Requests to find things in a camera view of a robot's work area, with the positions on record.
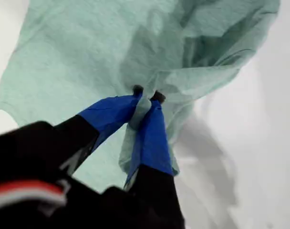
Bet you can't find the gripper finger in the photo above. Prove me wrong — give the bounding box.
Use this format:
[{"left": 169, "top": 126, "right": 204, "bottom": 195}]
[
  {"left": 123, "top": 90, "right": 183, "bottom": 206},
  {"left": 52, "top": 84, "right": 145, "bottom": 176}
]

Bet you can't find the pale green T-shirt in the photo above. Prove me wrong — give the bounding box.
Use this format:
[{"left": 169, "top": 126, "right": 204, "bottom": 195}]
[{"left": 0, "top": 0, "right": 281, "bottom": 194}]

